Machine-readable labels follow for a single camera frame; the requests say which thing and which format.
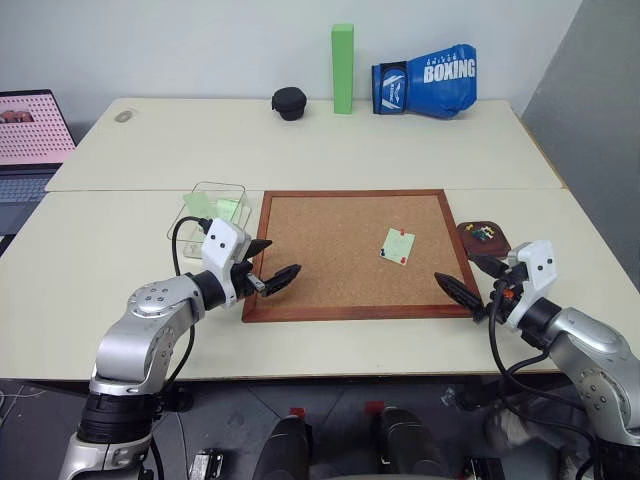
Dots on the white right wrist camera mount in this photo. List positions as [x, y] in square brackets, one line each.
[537, 267]

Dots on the clear plastic box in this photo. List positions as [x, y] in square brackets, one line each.
[189, 245]

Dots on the brown bowl of pushpins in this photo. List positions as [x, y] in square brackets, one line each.
[475, 245]

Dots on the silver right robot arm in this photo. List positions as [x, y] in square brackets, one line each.
[590, 345]

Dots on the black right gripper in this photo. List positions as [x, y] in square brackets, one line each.
[510, 290]

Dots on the teal plastic piece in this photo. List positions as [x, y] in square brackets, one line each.
[480, 234]

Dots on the blue boxing glove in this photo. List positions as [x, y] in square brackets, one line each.
[430, 90]

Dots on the open laptop pink screen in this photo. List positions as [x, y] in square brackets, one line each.
[30, 135]

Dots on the dark rounded shape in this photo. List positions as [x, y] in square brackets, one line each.
[407, 445]
[282, 450]

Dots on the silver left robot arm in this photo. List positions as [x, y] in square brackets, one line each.
[125, 345]

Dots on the wood-framed cork board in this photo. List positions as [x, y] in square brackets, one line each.
[325, 250]

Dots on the grey partition panel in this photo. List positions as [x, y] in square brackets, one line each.
[590, 125]

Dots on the red tape piece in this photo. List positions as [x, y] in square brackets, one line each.
[374, 406]
[297, 411]

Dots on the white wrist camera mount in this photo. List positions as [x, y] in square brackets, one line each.
[537, 267]
[222, 245]

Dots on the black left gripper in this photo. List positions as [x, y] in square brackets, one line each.
[245, 282]

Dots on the tall green block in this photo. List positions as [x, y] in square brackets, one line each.
[342, 70]

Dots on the black round zip case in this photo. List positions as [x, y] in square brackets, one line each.
[288, 104]

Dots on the light green paper note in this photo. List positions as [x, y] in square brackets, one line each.
[397, 246]
[197, 203]
[228, 207]

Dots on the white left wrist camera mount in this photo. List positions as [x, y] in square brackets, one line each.
[222, 245]

